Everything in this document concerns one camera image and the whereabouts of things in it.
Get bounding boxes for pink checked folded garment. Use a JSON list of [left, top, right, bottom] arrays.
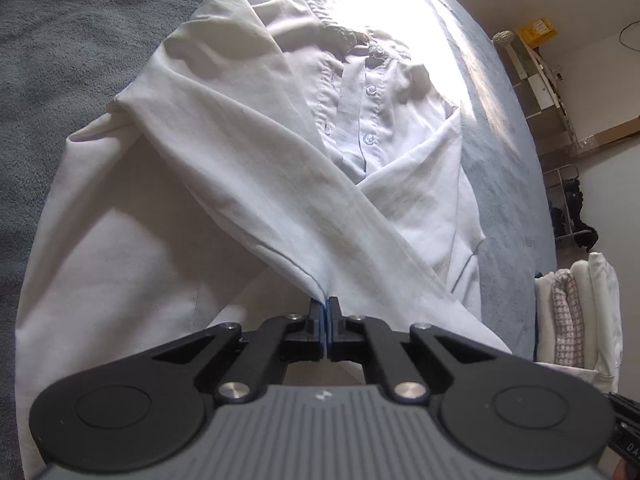
[[552, 268, 586, 368]]

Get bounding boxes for black rack with dark items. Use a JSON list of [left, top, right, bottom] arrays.
[[542, 165, 599, 252]]

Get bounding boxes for white smooth folded garment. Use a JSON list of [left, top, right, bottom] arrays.
[[587, 251, 625, 393]]

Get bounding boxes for white shelf rack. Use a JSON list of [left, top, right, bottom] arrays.
[[495, 35, 582, 152]]

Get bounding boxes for yellow box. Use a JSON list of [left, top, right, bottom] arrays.
[[515, 17, 558, 52]]

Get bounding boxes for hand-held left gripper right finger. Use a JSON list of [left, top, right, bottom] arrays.
[[326, 296, 516, 403]]

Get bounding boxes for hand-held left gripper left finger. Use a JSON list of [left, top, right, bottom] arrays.
[[150, 299, 326, 403]]

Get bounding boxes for black wall cable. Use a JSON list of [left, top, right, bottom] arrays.
[[619, 20, 640, 52]]

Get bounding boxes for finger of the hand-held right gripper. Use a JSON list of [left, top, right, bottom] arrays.
[[606, 392, 640, 423]]

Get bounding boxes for white fleecy folded garment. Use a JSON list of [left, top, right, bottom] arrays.
[[571, 260, 601, 372]]

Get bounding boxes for long flat cardboard box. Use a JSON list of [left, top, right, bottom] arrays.
[[575, 117, 640, 154]]

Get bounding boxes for white button shirt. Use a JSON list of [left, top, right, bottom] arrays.
[[15, 0, 513, 480]]

